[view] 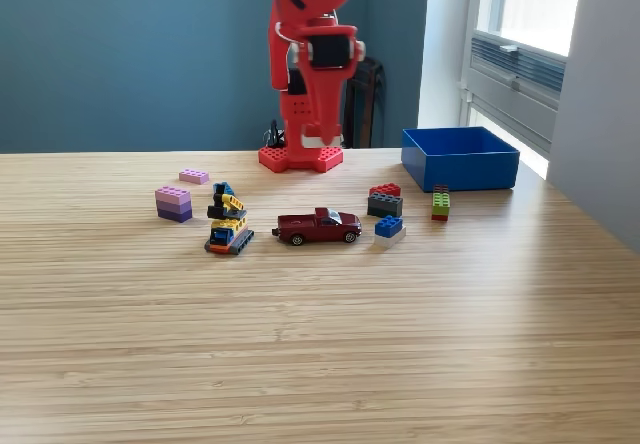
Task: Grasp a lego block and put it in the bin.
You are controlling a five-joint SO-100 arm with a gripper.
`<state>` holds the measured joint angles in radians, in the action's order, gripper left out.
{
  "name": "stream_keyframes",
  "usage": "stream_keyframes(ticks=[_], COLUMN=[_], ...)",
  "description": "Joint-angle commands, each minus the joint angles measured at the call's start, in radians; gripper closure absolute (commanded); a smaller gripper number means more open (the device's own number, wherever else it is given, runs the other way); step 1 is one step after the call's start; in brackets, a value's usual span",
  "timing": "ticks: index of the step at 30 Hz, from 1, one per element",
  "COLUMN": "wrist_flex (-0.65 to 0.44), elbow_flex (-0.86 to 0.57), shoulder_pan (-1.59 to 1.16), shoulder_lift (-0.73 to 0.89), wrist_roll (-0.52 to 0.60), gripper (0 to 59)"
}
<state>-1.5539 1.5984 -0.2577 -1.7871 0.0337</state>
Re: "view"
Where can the pink flat lego brick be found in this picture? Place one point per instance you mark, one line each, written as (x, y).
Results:
(195, 177)

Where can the grey window vent unit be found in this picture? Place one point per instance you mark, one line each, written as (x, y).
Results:
(525, 66)

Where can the pink and purple brick stack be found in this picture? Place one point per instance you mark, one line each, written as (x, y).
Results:
(173, 206)

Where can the blue plastic bin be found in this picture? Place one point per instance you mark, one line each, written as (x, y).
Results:
(470, 174)

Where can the yellow toy digger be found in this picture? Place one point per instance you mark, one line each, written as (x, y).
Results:
(227, 236)

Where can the dark folded chair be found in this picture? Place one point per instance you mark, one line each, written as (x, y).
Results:
(372, 114)

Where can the small blue lego brick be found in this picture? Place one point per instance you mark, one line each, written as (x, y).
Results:
(223, 187)

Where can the blue and white brick stack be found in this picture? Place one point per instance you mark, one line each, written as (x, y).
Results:
(389, 229)

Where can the red lego brick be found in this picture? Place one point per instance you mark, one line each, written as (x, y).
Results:
(386, 190)

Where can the green brick stack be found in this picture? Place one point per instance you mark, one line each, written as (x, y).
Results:
(440, 204)

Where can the dark red toy pickup car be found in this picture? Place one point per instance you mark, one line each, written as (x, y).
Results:
(315, 229)

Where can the dark grey lego brick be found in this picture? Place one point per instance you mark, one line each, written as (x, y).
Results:
(385, 206)

